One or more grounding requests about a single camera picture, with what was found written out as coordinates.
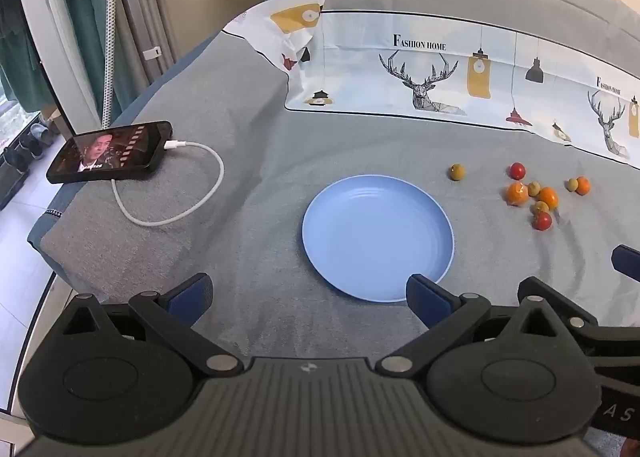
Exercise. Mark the lamp print white pillow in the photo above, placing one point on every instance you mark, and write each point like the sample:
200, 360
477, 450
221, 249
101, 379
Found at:
280, 22

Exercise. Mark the grey bed cover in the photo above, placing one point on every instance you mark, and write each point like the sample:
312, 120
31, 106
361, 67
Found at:
250, 137

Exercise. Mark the black smartphone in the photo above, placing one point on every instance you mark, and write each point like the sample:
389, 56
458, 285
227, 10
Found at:
107, 149

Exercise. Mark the white door frame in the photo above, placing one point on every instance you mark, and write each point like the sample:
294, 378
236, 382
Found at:
55, 37

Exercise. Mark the dark shoe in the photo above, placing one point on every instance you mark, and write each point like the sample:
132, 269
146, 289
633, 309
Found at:
15, 157

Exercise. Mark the mandarin orange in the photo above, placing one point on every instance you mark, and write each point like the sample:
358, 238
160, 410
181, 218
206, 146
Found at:
582, 185
548, 197

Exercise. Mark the black white speckled pole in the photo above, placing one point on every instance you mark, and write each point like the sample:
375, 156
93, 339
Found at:
110, 37

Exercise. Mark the grey sneaker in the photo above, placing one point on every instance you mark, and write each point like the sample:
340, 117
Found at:
40, 134

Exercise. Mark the brown longan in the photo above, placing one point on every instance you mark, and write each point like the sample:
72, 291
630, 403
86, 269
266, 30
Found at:
571, 184
540, 207
534, 188
457, 171

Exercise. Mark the blue plate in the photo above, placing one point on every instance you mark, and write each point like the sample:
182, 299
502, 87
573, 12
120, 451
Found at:
375, 237

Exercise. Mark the red cherry tomato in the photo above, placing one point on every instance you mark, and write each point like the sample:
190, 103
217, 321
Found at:
517, 170
542, 221

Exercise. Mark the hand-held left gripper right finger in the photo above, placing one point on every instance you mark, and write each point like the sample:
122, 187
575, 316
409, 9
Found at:
425, 297

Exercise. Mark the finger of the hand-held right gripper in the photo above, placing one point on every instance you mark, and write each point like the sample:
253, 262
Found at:
562, 309
627, 262

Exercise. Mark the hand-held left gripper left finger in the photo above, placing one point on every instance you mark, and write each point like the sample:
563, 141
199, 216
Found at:
190, 294

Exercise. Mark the cardboard box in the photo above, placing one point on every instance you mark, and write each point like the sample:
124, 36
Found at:
55, 122

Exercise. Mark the deer print pillow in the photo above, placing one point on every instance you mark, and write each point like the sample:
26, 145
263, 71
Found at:
350, 67

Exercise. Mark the green hanging garment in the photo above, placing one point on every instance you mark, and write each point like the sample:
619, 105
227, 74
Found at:
20, 72
80, 12

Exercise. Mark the white curtain clip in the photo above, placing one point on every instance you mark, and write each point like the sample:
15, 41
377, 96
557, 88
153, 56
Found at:
152, 52

